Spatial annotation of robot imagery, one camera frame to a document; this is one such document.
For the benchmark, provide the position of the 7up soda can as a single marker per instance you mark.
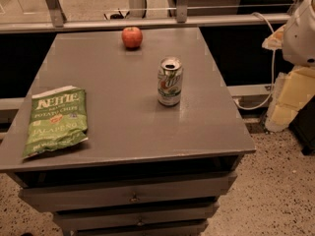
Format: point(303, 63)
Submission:
point(169, 81)

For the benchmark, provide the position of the black cabinet at right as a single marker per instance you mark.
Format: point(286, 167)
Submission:
point(303, 126)

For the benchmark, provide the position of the grey drawer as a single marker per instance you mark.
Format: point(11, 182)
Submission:
point(128, 192)
point(177, 228)
point(136, 217)

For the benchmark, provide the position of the bottom grey drawer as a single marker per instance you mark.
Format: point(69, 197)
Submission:
point(177, 228)

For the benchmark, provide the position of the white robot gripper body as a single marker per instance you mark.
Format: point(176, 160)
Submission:
point(300, 36)

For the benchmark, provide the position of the grey metal railing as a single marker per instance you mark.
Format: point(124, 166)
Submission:
point(75, 15)

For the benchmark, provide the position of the green Kettle chips bag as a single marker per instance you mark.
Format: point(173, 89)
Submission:
point(58, 120)

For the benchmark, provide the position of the red apple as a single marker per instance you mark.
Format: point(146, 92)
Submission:
point(132, 37)

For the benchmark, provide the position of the middle grey drawer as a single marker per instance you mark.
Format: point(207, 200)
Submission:
point(136, 217)

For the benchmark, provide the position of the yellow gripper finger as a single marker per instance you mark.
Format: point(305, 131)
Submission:
point(291, 93)
point(275, 40)

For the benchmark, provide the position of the grey drawer cabinet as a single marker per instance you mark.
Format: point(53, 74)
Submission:
point(131, 134)

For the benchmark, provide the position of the top grey drawer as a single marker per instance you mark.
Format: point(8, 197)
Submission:
point(128, 192)

